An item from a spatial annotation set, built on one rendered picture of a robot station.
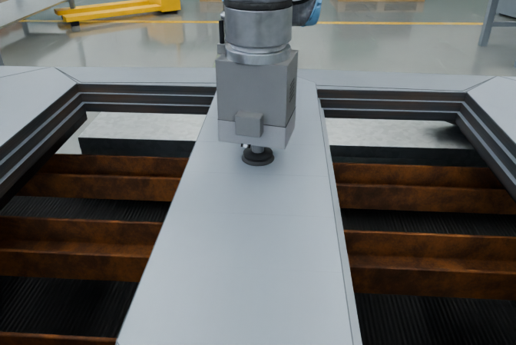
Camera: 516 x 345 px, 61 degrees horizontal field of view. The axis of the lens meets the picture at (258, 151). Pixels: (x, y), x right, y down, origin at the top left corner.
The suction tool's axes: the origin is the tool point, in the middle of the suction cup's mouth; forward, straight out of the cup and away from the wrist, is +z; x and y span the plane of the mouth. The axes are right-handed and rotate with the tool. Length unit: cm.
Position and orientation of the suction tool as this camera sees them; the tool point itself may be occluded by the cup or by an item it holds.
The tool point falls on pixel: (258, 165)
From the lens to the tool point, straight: 58.0
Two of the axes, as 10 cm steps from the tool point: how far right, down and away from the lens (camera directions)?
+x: 2.6, -4.7, 8.4
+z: 0.0, 8.7, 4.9
